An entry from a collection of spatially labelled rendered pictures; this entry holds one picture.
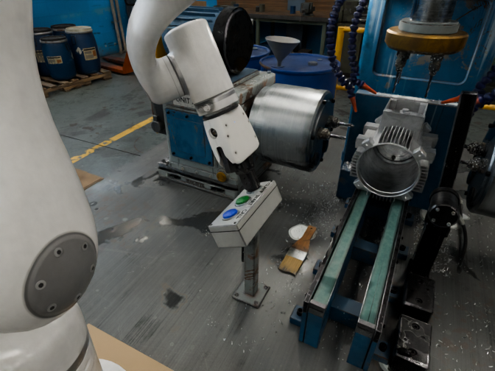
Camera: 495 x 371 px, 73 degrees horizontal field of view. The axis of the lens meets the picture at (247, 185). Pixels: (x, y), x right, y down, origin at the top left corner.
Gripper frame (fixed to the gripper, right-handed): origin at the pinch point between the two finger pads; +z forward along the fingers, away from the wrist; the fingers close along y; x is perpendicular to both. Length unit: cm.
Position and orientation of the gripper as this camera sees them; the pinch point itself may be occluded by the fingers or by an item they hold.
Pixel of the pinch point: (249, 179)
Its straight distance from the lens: 70.8
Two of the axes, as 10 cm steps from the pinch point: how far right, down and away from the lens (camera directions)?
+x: -8.0, 1.3, 5.8
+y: 4.7, -4.8, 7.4
